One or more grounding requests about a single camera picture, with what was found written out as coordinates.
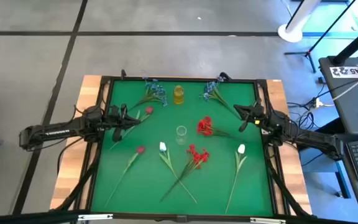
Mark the green table mat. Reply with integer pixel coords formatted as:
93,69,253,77
91,80,275,217

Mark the black aluminium crossbeam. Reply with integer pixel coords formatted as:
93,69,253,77
0,210,358,224

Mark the white artificial tulip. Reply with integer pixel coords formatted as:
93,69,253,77
158,141,198,205
224,143,247,215

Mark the grey cart top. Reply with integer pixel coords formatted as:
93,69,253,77
318,55,358,136

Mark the white paper label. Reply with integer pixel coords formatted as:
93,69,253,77
329,65,358,78

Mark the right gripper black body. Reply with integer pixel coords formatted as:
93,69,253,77
239,99,267,133

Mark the blue artificial flower bunch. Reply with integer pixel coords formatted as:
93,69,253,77
128,77,169,112
199,76,242,121

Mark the silver metal bracket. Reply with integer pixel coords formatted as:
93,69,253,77
78,213,114,222
249,217,287,224

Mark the black clamp handle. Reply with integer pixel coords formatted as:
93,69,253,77
218,71,233,82

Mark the red artificial tulip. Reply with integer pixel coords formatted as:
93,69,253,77
109,106,155,151
104,145,146,208

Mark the white pole with round base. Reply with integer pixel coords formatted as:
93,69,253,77
277,0,323,44

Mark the black floor cable bundle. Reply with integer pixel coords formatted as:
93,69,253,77
287,101,323,131

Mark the black diagonal frame strut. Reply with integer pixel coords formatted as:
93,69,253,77
265,155,310,217
53,146,104,212

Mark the black table frame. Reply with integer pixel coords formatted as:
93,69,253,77
73,74,291,221

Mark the yellow glass vase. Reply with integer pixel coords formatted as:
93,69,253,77
173,85,185,105

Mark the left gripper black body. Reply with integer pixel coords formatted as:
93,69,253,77
104,103,129,143

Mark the clear glass vase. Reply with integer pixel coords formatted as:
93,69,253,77
175,125,188,146

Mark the thick black pole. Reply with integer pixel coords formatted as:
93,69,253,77
333,27,358,66

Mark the thin black tripod stand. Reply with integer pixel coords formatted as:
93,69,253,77
283,0,358,75

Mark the red artificial flower bunch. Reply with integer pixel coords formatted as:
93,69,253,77
159,144,211,203
196,116,239,139

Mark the blue metal desk leg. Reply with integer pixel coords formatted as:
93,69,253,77
300,136,352,200

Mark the white cable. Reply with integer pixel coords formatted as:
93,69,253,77
314,68,358,108

